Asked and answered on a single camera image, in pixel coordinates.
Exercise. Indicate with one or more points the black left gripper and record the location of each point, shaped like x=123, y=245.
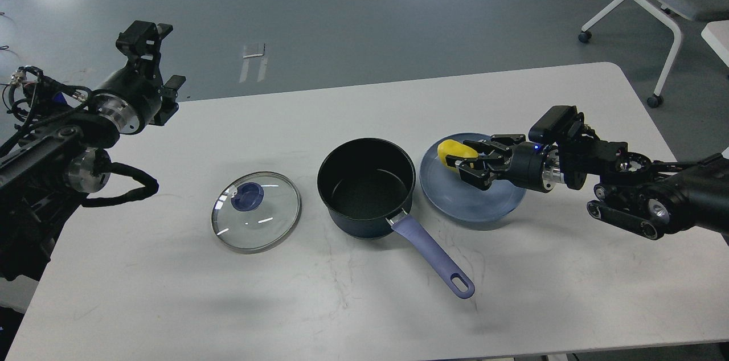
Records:
x=134, y=97

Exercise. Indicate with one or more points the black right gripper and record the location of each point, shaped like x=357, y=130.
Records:
x=524, y=169

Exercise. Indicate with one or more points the yellow potato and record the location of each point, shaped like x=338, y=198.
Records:
x=456, y=149

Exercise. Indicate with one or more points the glass pot lid blue knob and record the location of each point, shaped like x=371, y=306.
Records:
x=256, y=212

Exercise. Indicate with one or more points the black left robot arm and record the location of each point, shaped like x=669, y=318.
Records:
x=57, y=160

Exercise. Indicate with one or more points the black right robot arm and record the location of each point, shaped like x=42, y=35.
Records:
x=644, y=196

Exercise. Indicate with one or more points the blue round plate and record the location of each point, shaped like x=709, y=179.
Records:
x=466, y=205

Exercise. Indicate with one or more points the white table at right edge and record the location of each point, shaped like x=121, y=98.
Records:
x=715, y=34

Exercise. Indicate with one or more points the dark blue saucepan purple handle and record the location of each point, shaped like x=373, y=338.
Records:
x=367, y=186

